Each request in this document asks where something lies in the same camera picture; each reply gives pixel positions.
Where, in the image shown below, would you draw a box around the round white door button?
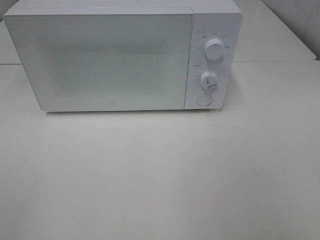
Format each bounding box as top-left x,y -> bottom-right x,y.
196,94 -> 212,107

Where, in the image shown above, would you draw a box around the white timer knob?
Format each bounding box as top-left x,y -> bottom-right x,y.
199,71 -> 220,92

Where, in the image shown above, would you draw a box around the white microwave door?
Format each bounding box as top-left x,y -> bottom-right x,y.
4,7 -> 193,112

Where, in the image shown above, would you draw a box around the upper white power knob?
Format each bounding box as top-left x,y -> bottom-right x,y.
203,37 -> 225,61

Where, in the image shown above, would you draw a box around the white microwave oven body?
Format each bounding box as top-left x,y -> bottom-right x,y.
3,0 -> 243,110

